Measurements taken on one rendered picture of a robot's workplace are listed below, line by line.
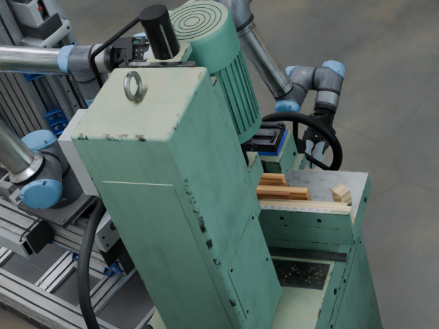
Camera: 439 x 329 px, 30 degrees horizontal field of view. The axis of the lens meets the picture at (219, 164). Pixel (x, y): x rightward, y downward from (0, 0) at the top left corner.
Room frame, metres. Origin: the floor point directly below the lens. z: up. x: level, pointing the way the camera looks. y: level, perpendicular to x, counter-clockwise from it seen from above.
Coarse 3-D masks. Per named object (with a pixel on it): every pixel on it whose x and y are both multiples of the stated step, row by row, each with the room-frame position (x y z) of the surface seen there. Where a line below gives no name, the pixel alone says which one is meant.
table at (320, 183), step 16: (304, 160) 1.76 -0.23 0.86; (288, 176) 1.67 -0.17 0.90; (304, 176) 1.65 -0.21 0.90; (320, 176) 1.63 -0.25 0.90; (336, 176) 1.61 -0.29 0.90; (352, 176) 1.59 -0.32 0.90; (368, 176) 1.58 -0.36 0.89; (320, 192) 1.57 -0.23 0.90; (352, 192) 1.53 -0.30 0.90; (368, 192) 1.56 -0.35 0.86; (352, 208) 1.48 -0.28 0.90; (272, 224) 1.52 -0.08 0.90; (304, 240) 1.48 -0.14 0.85; (320, 240) 1.46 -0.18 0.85; (336, 240) 1.43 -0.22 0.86; (352, 240) 1.41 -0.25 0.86
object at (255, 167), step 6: (252, 156) 1.60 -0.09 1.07; (258, 156) 1.61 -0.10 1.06; (252, 162) 1.58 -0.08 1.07; (258, 162) 1.60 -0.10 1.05; (252, 168) 1.57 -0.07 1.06; (258, 168) 1.59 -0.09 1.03; (252, 174) 1.56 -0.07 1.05; (258, 174) 1.58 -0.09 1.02; (252, 180) 1.55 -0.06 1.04; (258, 180) 1.58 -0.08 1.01
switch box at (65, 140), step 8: (80, 112) 1.44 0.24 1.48; (72, 120) 1.42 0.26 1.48; (72, 128) 1.39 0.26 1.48; (64, 136) 1.37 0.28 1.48; (64, 144) 1.36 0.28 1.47; (72, 144) 1.35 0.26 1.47; (64, 152) 1.37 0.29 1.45; (72, 152) 1.36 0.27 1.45; (72, 160) 1.36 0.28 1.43; (80, 160) 1.35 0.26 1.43; (80, 168) 1.36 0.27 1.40; (80, 176) 1.36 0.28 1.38; (88, 176) 1.35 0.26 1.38; (80, 184) 1.37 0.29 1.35; (88, 184) 1.36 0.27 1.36; (88, 192) 1.36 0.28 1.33; (96, 192) 1.35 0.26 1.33
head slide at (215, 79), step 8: (216, 80) 1.47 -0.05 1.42; (216, 88) 1.46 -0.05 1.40; (224, 104) 1.47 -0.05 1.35; (224, 112) 1.46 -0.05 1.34; (232, 128) 1.47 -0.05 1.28; (232, 136) 1.46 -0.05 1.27; (240, 152) 1.47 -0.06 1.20; (240, 160) 1.46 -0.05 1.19; (248, 176) 1.47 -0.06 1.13; (248, 184) 1.46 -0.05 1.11; (256, 200) 1.47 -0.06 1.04; (256, 208) 1.46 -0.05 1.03
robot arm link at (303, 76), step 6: (294, 66) 2.23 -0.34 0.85; (300, 66) 2.23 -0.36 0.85; (288, 72) 2.20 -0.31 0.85; (294, 72) 2.19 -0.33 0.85; (300, 72) 2.18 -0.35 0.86; (306, 72) 2.17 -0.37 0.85; (312, 72) 2.16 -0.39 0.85; (294, 78) 2.16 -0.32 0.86; (300, 78) 2.15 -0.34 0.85; (306, 78) 2.16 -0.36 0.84; (312, 78) 2.15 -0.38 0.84; (300, 84) 2.13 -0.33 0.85; (306, 84) 2.14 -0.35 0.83; (312, 84) 2.14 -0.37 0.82; (306, 90) 2.12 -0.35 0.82
